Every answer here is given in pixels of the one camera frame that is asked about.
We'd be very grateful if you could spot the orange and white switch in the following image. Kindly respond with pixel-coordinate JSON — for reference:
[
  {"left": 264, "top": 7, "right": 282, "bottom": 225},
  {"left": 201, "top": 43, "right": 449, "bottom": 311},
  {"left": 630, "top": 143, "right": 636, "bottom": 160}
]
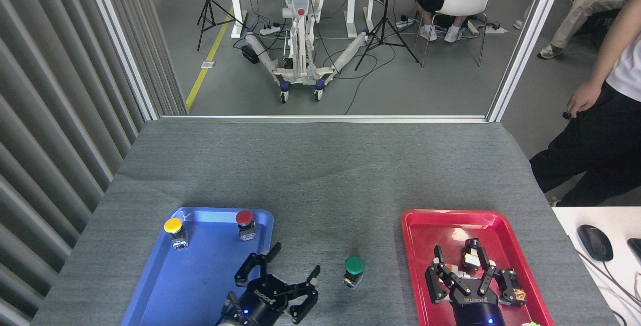
[{"left": 446, "top": 263, "right": 476, "bottom": 281}]

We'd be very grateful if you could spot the black switch with orange base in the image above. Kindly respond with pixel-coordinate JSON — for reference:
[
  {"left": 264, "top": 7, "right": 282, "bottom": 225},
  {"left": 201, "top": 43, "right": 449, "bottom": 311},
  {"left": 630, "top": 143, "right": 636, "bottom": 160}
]
[{"left": 503, "top": 268, "right": 527, "bottom": 306}]

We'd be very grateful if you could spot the red plastic tray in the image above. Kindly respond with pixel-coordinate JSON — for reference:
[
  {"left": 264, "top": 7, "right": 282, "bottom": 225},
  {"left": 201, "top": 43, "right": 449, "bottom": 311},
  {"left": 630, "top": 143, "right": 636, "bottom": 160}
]
[{"left": 401, "top": 209, "right": 555, "bottom": 326}]

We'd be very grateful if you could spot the black tripod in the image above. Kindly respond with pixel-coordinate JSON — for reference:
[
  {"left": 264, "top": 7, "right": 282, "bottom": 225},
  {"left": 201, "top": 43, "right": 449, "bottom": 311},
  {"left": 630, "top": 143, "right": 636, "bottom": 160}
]
[
  {"left": 197, "top": 0, "right": 246, "bottom": 51},
  {"left": 355, "top": 0, "right": 420, "bottom": 71}
]

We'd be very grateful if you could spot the green push button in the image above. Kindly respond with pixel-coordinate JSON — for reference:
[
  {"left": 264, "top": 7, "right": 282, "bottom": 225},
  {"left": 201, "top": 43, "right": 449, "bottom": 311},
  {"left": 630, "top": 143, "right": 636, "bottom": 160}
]
[{"left": 343, "top": 256, "right": 365, "bottom": 290}]

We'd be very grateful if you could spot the white desk leg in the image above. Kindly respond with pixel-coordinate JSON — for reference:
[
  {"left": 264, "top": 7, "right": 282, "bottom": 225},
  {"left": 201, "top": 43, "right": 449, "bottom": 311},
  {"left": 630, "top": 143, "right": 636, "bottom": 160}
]
[
  {"left": 346, "top": 0, "right": 359, "bottom": 39},
  {"left": 229, "top": 0, "right": 248, "bottom": 40}
]

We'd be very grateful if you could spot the black knob switch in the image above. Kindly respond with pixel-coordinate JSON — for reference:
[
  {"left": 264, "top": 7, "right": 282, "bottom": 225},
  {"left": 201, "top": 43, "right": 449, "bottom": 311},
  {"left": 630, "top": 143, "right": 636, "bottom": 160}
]
[{"left": 462, "top": 238, "right": 482, "bottom": 272}]

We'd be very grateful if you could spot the person's hand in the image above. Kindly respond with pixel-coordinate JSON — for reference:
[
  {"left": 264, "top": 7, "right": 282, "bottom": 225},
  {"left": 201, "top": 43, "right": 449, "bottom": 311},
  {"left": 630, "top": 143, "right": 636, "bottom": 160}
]
[{"left": 567, "top": 82, "right": 603, "bottom": 118}]

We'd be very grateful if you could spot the white side table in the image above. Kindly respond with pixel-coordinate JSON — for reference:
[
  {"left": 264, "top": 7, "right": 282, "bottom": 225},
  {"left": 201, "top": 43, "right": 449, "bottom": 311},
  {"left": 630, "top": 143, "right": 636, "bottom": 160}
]
[{"left": 552, "top": 207, "right": 641, "bottom": 326}]

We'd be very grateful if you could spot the standing person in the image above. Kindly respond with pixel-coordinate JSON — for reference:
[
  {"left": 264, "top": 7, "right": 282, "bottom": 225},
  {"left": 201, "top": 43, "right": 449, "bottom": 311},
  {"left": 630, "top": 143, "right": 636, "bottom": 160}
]
[{"left": 529, "top": 0, "right": 641, "bottom": 207}]

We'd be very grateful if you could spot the silver post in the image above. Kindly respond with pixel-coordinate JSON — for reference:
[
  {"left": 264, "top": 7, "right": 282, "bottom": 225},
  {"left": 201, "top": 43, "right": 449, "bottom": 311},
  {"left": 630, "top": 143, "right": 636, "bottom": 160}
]
[
  {"left": 487, "top": 0, "right": 571, "bottom": 123},
  {"left": 83, "top": 0, "right": 161, "bottom": 121}
]

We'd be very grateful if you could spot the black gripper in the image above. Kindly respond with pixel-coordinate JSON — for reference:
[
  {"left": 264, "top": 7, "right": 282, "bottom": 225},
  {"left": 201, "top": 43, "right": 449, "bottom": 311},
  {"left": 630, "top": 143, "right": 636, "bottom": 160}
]
[
  {"left": 425, "top": 244, "right": 514, "bottom": 326},
  {"left": 220, "top": 242, "right": 321, "bottom": 326}
]

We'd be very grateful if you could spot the black mouse cable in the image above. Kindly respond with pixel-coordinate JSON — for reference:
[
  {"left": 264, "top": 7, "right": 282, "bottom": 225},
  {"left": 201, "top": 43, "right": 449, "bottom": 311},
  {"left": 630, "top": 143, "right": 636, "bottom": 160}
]
[{"left": 576, "top": 251, "right": 641, "bottom": 326}]

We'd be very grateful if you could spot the blue plastic tray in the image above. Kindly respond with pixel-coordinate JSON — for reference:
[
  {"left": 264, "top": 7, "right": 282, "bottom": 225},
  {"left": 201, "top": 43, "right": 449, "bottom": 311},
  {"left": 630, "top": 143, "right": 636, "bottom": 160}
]
[{"left": 122, "top": 207, "right": 274, "bottom": 326}]

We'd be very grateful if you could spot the yellow push button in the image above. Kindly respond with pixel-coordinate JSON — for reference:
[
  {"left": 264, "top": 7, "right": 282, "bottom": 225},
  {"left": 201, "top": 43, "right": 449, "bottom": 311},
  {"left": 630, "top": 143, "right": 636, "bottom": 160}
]
[{"left": 164, "top": 217, "right": 189, "bottom": 250}]

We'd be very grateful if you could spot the black computer mouse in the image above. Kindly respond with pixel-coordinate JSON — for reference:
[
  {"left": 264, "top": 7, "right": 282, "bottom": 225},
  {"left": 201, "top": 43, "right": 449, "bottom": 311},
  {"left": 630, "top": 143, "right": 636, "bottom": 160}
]
[{"left": 577, "top": 224, "right": 614, "bottom": 262}]

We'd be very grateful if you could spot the silver rail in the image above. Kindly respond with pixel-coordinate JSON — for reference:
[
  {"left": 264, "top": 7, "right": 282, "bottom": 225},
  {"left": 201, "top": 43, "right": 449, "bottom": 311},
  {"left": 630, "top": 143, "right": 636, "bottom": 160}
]
[{"left": 160, "top": 114, "right": 489, "bottom": 124}]

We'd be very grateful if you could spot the red push button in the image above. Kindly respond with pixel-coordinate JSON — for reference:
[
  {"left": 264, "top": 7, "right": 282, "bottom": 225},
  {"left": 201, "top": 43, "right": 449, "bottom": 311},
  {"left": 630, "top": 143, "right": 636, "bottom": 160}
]
[{"left": 235, "top": 210, "right": 256, "bottom": 241}]

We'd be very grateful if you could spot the seated person with beige trousers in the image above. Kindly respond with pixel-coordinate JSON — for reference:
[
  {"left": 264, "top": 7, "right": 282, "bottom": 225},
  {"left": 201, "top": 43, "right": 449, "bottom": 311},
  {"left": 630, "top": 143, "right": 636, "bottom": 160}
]
[{"left": 513, "top": 0, "right": 634, "bottom": 60}]

